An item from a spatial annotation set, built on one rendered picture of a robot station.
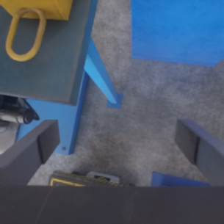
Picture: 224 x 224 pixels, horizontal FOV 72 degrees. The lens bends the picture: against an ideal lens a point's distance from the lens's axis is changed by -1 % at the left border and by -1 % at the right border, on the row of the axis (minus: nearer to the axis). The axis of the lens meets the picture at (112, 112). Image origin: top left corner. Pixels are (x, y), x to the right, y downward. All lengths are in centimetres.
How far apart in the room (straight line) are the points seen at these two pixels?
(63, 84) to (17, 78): 12
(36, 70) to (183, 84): 128
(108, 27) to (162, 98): 87
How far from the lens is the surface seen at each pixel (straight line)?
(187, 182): 150
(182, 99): 148
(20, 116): 109
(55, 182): 125
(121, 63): 153
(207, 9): 104
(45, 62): 42
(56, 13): 44
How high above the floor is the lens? 139
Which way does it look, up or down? 79 degrees down
